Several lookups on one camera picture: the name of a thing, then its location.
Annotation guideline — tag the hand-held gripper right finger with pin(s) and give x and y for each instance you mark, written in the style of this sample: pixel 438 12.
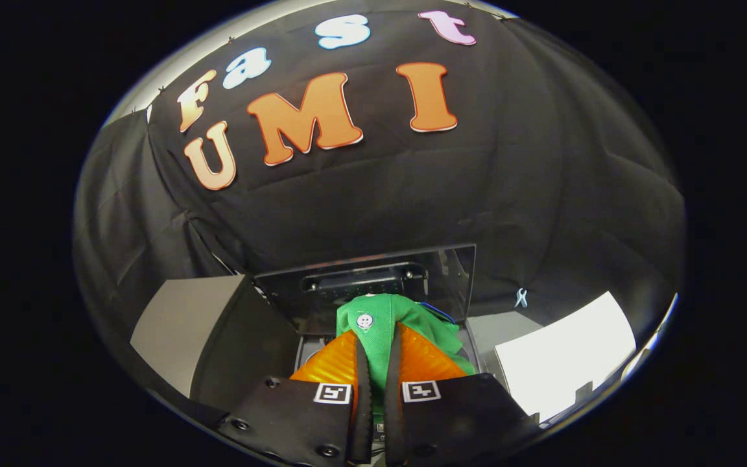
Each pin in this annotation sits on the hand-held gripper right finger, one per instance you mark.
pixel 458 415

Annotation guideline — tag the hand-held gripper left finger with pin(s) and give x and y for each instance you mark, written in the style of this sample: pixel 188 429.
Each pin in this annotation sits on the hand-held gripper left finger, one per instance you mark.
pixel 302 415

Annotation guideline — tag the grey washing machine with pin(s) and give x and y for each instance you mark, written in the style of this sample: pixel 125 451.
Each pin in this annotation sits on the grey washing machine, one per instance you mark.
pixel 482 353

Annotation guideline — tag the green polo shirt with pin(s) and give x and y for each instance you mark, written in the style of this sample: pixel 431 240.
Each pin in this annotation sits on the green polo shirt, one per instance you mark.
pixel 377 337

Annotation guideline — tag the dark transparent washing machine lid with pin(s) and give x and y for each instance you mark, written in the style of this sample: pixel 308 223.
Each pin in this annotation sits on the dark transparent washing machine lid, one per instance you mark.
pixel 283 298

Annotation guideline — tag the white table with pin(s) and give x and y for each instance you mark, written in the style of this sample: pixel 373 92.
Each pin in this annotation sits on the white table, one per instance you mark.
pixel 561 357

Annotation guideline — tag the small pale blue clip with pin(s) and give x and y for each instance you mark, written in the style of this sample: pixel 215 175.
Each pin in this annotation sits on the small pale blue clip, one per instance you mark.
pixel 521 298

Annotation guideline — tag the black backdrop cloth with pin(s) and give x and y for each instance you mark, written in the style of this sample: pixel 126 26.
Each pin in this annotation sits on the black backdrop cloth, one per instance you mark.
pixel 412 194

